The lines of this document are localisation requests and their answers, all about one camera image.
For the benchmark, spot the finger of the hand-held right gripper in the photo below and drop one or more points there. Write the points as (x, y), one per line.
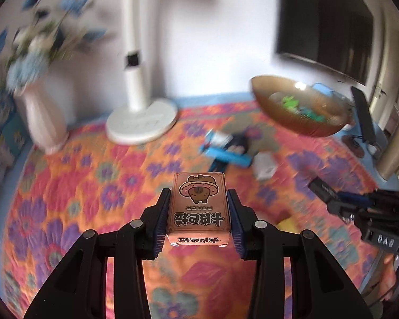
(347, 214)
(355, 198)

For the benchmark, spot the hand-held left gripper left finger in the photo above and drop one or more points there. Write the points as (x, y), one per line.
(160, 226)

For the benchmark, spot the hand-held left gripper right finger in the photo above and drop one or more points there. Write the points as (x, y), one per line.
(237, 227)

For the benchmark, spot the pink cartoon card box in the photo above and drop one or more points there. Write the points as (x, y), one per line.
(198, 212)

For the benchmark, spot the yellow stapler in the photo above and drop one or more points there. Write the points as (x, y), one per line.
(289, 226)

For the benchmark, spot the white charger cube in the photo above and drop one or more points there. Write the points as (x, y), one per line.
(264, 167)

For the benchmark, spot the black round mouse figure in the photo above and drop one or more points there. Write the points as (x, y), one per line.
(241, 143)

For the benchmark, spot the grey teal robot figure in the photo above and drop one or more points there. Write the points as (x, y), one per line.
(216, 138)

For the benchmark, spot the teal translucent monster figure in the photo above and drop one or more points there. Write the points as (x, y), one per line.
(312, 113)

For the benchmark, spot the amber ribbed glass bowl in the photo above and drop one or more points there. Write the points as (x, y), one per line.
(296, 123)

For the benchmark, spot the yellow-green translucent figure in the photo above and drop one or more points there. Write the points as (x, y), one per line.
(288, 103)

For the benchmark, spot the brown round object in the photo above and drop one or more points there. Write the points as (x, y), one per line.
(354, 144)

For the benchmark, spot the floral orange table cloth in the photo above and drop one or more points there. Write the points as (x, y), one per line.
(86, 189)

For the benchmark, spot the black phone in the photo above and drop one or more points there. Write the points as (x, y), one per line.
(364, 116)

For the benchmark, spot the white ribbed vase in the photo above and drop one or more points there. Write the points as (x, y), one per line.
(43, 123)

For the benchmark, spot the black television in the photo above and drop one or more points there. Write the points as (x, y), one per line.
(322, 16)

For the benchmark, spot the blue white artificial flowers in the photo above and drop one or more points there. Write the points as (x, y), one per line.
(40, 43)

